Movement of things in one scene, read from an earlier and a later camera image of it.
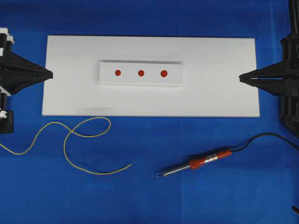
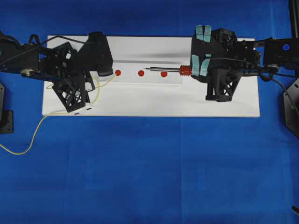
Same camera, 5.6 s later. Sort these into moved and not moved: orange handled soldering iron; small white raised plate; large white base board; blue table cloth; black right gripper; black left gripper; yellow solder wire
Moved: black left gripper; black right gripper; orange handled soldering iron; yellow solder wire
Not moved: small white raised plate; large white base board; blue table cloth
